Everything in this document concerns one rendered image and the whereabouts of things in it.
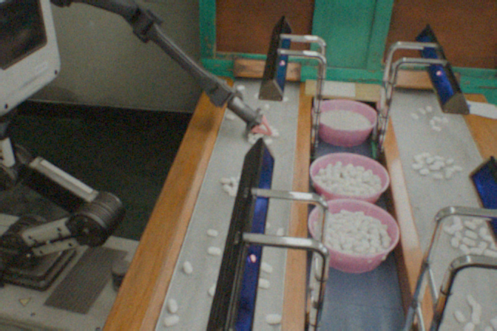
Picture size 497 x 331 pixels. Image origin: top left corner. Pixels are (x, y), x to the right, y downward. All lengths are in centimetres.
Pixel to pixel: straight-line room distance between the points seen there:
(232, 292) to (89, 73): 290
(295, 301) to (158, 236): 44
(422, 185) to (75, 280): 120
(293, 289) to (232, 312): 54
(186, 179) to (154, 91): 186
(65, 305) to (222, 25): 133
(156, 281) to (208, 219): 31
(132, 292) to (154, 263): 11
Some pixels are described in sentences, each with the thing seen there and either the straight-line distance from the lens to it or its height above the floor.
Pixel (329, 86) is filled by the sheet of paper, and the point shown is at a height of 78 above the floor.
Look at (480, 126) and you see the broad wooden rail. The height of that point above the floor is 76.
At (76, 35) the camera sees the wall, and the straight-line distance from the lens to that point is 366.
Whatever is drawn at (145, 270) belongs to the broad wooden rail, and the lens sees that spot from 153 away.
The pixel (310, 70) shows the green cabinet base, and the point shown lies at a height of 82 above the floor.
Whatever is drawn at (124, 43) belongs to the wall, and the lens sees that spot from 358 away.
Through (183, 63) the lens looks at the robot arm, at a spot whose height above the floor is 101.
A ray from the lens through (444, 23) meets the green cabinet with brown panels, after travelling 253.
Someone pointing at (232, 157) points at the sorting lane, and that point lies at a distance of 201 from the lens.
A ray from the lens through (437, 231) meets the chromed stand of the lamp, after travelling 125.
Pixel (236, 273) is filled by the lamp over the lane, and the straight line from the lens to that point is 101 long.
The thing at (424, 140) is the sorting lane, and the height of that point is 74.
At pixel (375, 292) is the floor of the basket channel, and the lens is 163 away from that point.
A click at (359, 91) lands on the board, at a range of 249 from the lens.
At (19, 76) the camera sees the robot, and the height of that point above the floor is 120.
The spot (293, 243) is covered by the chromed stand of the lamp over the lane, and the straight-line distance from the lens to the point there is 106.
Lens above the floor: 181
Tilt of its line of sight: 33 degrees down
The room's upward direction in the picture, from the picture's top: 2 degrees clockwise
